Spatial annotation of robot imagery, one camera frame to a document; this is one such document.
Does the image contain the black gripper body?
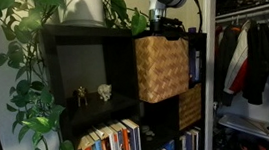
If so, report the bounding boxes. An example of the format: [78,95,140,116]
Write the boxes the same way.
[149,19,172,39]

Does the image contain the black soft object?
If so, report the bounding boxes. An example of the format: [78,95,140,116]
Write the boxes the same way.
[169,28,190,42]

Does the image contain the large woven bamboo drawer basket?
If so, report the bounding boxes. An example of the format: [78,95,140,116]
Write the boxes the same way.
[133,31,195,106]

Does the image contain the small purple cup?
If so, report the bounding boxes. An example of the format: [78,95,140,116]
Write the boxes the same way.
[187,26,199,35]

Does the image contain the tall blue book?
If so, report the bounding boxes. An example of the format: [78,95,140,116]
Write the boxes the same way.
[187,47,200,83]

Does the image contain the black cube bookshelf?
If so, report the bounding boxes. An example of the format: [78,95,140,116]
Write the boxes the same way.
[39,7,220,150]

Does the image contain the white hardcover book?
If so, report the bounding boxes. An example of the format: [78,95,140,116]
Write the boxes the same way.
[193,50,204,81]

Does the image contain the white plant pot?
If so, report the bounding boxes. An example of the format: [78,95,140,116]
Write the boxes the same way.
[53,0,107,33]

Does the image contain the orange hanger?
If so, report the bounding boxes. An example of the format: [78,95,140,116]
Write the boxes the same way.
[230,26,243,34]

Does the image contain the dark hanging garment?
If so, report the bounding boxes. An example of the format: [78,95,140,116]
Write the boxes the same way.
[207,23,246,109]

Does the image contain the white elephant figurine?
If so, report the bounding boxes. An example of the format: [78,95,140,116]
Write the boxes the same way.
[95,82,114,103]

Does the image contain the white and red jacket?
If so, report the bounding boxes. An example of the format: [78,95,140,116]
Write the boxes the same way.
[216,19,261,96]

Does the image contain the small woven bamboo basket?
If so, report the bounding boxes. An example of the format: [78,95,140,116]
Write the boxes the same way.
[174,83,207,132]

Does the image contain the gold animal figurine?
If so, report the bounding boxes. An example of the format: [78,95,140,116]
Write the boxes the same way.
[72,85,89,108]

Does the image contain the black hanging jacket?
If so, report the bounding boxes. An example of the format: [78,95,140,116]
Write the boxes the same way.
[234,17,269,108]

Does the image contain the white closet shelf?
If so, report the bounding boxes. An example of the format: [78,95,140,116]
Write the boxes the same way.
[216,1,269,16]

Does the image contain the metal closet rod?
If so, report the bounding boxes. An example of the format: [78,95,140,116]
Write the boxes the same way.
[214,6,269,24]

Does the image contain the lower shelf books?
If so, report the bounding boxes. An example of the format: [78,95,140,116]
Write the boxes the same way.
[121,117,143,150]

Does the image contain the dark blue paperback book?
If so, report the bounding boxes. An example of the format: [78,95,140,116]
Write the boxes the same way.
[184,130,195,150]

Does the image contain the orange spine book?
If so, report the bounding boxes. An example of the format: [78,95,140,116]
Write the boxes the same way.
[117,120,131,150]

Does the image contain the blue-grey book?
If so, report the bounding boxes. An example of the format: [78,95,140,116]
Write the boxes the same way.
[108,120,126,150]

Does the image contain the row of books lower left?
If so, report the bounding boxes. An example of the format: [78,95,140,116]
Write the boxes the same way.
[94,123,117,150]

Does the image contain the grey flat board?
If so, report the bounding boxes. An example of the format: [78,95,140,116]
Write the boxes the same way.
[217,109,269,146]

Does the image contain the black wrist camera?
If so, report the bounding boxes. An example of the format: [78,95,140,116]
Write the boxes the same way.
[161,14,185,29]

